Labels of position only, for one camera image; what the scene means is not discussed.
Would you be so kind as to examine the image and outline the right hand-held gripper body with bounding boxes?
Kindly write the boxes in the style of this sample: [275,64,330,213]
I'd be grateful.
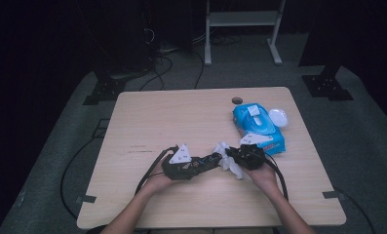
[238,133,275,172]

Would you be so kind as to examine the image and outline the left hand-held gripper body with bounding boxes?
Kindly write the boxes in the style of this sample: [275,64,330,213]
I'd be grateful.
[161,142,196,181]

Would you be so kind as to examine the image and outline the white wet wipe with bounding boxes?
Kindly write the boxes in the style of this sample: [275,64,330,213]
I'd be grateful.
[212,140,245,180]

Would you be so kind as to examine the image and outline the blue wet wipe packet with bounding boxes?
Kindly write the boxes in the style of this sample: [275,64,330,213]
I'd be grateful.
[231,102,287,156]

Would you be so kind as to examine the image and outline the person's left hand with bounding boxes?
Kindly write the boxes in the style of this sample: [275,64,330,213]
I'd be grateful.
[145,164,182,196]

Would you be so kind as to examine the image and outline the person's right hand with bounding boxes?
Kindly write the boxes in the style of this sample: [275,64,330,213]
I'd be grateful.
[245,161,279,197]

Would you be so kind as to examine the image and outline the white oval packet lid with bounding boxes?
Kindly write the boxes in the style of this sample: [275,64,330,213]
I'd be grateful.
[267,107,290,128]

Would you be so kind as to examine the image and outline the black tape strip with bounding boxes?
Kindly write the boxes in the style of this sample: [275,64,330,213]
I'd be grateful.
[75,194,97,205]
[322,190,345,200]

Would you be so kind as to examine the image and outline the black stand base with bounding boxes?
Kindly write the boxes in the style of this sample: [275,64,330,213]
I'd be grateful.
[82,75,128,106]
[301,62,355,102]

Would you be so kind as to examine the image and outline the white metal stand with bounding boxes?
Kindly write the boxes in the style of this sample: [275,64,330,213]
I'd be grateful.
[204,0,287,67]

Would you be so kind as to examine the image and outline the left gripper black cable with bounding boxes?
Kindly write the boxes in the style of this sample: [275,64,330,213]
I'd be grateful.
[135,145,179,196]

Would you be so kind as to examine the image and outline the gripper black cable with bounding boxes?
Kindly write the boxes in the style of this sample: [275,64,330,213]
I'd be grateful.
[263,155,290,202]
[135,145,179,196]

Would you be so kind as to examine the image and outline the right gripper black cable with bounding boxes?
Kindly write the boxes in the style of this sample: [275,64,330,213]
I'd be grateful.
[263,155,290,202]

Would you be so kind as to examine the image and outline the tangled black floor cables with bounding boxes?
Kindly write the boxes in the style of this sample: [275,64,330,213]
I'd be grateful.
[138,27,206,92]

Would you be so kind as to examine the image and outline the long black floor cable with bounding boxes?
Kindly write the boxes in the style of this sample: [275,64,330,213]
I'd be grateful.
[59,136,101,219]

